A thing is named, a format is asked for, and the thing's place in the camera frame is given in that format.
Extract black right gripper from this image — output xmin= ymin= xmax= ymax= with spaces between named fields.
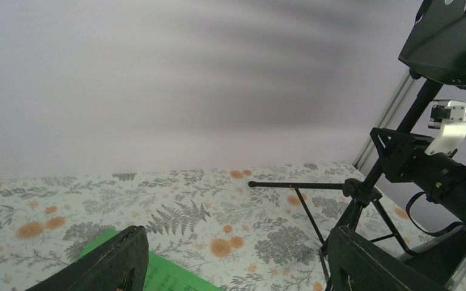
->
xmin=370 ymin=128 xmax=466 ymax=225

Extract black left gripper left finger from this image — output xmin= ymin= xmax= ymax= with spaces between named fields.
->
xmin=29 ymin=226 xmax=149 ymax=291

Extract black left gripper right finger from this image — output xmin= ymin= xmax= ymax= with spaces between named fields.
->
xmin=327 ymin=226 xmax=445 ymax=290

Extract green sheet music page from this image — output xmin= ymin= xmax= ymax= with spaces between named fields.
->
xmin=73 ymin=227 xmax=220 ymax=290

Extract black music stand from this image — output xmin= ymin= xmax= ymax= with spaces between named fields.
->
xmin=248 ymin=1 xmax=466 ymax=290

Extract black metronome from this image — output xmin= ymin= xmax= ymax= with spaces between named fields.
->
xmin=398 ymin=226 xmax=466 ymax=290

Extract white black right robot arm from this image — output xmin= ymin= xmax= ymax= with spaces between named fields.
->
xmin=370 ymin=128 xmax=466 ymax=236

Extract floral patterned mat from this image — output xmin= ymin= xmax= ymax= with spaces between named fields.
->
xmin=0 ymin=161 xmax=466 ymax=291

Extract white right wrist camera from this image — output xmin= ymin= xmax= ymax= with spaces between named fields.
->
xmin=425 ymin=99 xmax=466 ymax=156

